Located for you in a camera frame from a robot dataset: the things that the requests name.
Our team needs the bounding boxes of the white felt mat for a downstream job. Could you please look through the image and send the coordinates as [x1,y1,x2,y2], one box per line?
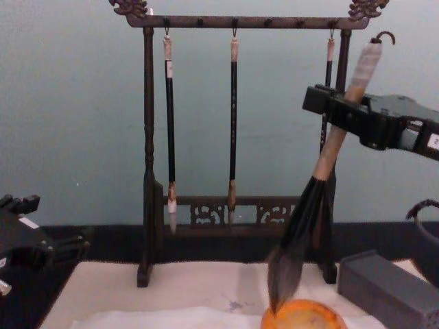
[38,259,427,329]

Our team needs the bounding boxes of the dark braided cable loop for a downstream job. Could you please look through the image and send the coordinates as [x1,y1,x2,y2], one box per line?
[405,199,439,248]

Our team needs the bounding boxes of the dark carved wooden brush rack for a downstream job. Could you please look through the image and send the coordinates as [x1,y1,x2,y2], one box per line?
[108,0,390,289]

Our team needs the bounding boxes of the black brush with white tip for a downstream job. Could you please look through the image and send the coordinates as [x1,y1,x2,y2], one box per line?
[162,34,180,236]

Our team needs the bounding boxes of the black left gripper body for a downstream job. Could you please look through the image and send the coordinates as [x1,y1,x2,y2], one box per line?
[0,212,53,277]

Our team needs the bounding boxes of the dark grey rectangular box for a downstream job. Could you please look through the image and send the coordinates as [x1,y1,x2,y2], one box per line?
[337,249,439,329]

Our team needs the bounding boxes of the thin black hanging brush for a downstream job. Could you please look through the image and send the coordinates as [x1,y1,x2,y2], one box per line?
[318,28,337,156]

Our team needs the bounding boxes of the black brush with brown ferrule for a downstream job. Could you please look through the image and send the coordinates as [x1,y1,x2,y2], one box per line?
[227,27,240,228]

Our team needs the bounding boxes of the large bamboo calligraphy brush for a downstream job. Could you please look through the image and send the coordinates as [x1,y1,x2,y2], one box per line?
[266,31,397,315]

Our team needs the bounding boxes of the orange round ink dish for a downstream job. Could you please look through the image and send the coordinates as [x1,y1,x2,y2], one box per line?
[261,298,348,329]

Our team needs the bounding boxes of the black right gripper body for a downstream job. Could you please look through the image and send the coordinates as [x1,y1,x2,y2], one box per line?
[399,108,439,159]

